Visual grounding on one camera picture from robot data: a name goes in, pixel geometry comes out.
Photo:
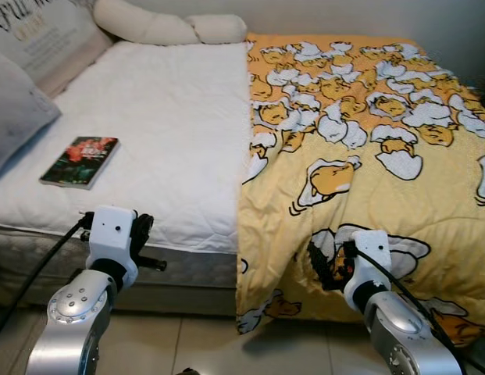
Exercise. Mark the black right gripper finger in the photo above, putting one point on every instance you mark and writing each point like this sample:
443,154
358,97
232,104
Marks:
320,266
347,251

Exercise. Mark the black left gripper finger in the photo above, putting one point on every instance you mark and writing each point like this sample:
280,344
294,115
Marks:
155,266
144,226

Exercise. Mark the dark cover paperback book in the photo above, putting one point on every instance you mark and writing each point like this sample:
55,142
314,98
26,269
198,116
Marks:
80,162

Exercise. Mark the yellow cartoon print blanket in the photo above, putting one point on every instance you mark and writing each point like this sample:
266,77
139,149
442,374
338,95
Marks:
367,156

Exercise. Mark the grey embroidered pillow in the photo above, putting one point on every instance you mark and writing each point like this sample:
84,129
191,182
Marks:
16,109

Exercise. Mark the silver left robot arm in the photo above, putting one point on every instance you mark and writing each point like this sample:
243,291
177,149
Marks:
66,328

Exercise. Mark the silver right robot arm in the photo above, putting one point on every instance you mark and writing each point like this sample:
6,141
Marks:
402,336

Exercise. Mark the grey quilted mattress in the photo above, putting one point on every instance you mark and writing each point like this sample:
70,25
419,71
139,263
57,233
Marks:
195,266

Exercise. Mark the beige bed base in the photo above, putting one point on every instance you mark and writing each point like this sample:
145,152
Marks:
195,301

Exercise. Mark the white quilted mattress pad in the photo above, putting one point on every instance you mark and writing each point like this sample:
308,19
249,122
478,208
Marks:
172,133

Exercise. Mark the cream long bolster pillow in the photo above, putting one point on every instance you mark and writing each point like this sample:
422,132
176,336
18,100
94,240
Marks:
156,23

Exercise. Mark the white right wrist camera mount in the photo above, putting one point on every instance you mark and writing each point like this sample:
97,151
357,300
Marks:
371,258

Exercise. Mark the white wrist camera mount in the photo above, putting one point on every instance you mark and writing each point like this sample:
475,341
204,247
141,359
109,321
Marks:
371,258
111,234

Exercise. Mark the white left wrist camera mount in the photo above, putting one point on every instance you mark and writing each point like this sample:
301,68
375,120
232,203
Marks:
111,234

